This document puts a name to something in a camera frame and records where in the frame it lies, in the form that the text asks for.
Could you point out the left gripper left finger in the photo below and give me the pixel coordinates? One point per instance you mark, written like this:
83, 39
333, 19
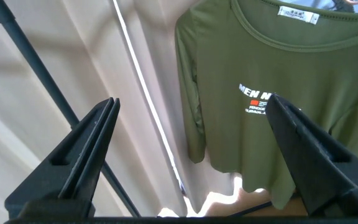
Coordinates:
57, 193

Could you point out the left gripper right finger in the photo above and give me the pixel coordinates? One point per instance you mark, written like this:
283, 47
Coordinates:
322, 174

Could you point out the green printed t-shirt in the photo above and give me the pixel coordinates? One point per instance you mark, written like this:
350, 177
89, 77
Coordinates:
228, 140

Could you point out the black clothes rack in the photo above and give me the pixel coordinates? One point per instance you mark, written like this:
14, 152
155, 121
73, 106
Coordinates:
33, 62

